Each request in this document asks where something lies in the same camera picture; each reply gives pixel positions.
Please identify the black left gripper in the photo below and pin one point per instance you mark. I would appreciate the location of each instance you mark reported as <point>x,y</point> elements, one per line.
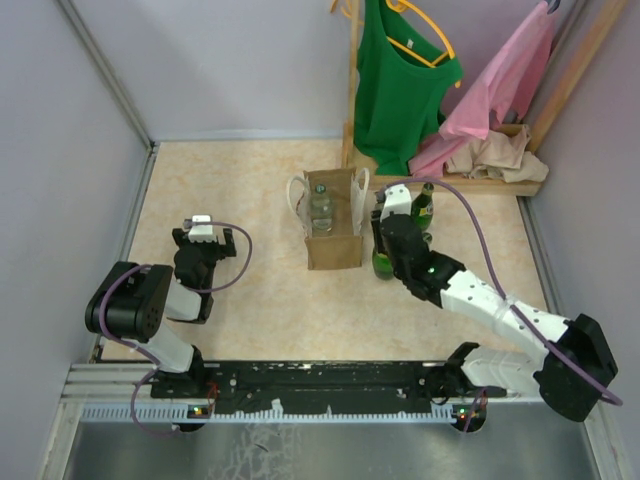
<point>222,249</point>

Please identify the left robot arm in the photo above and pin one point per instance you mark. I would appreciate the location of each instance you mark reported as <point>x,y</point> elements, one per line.
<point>134,304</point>

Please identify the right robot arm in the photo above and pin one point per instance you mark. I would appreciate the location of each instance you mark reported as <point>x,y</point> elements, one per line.
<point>567,362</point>

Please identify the burlap canvas tote bag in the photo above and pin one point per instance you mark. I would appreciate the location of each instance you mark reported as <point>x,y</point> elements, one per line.
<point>343,248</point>

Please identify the clear Chang soda bottle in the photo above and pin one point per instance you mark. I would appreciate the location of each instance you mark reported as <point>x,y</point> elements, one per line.
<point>321,211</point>

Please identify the wooden clothes rack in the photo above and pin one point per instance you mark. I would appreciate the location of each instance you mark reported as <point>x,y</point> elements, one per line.
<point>590,33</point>

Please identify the beige crumpled cloth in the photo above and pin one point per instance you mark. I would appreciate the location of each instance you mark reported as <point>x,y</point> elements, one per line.
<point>499,156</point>

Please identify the green tank top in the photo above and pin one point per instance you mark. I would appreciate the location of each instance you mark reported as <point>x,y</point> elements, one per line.
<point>403,79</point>

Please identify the pink shirt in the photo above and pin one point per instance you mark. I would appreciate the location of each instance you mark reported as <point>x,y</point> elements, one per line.
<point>508,83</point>

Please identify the yellow clothes hanger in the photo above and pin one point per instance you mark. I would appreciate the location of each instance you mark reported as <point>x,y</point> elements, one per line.
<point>422,23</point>

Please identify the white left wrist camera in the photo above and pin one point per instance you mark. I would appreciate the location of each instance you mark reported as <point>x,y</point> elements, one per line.
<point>200,229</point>

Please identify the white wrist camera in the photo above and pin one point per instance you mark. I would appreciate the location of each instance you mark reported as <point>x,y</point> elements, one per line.
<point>394,200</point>
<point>200,229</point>

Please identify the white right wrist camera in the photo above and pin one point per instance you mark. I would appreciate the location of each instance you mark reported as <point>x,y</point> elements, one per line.
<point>394,200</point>

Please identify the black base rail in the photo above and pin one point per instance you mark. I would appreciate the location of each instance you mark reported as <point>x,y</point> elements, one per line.
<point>345,387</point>

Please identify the white cable duct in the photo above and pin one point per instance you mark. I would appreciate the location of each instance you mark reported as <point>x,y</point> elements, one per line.
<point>463,415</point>

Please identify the aluminium frame post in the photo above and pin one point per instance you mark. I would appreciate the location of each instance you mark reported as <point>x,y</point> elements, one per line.
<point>105,70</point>

